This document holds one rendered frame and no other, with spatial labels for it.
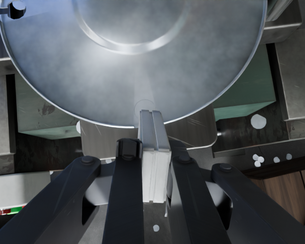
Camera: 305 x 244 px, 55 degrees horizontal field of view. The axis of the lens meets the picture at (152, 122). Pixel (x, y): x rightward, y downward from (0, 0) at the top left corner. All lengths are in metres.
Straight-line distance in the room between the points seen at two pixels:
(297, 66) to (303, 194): 0.39
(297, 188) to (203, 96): 0.54
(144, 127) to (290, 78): 0.36
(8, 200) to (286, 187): 0.61
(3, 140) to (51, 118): 0.08
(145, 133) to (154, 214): 0.94
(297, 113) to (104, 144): 0.30
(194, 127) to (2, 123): 0.31
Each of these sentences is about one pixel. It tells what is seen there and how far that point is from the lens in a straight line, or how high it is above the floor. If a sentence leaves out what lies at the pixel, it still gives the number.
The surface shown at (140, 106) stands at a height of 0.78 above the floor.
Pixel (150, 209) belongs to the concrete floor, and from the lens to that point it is 1.09.
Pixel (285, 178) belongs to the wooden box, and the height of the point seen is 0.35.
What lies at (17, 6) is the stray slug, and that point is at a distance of 0.47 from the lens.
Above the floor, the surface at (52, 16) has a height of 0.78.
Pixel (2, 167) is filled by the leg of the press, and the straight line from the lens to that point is 0.52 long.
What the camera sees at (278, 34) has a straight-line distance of 0.47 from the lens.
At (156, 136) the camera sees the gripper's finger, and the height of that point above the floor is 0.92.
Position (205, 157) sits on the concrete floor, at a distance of 1.10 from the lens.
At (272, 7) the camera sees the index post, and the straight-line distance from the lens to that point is 0.41.
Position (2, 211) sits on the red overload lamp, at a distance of 0.52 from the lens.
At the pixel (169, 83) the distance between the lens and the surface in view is 0.31.
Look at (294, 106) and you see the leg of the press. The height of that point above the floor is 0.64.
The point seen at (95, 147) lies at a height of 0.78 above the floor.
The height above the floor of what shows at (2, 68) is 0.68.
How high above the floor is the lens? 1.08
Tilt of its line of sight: 82 degrees down
